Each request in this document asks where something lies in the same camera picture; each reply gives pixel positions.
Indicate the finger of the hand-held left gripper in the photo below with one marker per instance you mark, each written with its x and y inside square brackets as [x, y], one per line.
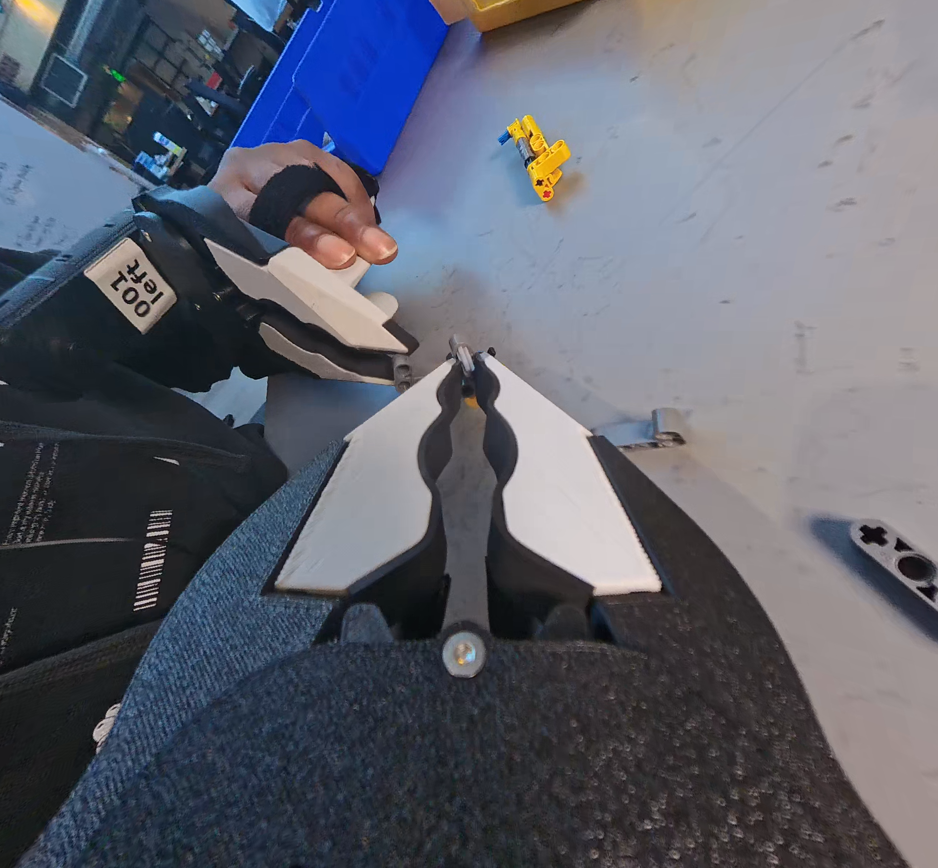
[293, 344]
[315, 296]

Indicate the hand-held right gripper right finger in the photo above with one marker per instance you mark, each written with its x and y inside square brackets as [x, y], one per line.
[571, 509]

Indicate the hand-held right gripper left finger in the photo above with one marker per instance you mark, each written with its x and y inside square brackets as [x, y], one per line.
[359, 516]

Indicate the grey angled beam assembly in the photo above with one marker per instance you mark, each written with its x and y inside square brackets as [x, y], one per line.
[469, 380]

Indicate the yellow beam assembly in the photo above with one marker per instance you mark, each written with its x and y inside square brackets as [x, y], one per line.
[546, 160]

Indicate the person's left forearm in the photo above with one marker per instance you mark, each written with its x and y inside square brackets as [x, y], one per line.
[110, 366]

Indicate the blue plastic bin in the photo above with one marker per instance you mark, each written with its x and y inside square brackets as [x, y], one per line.
[366, 61]

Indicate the person's torso black hoodie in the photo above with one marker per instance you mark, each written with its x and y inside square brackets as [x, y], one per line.
[110, 516]

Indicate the dark grey cross-hole beam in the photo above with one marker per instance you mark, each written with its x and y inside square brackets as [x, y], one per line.
[901, 564]

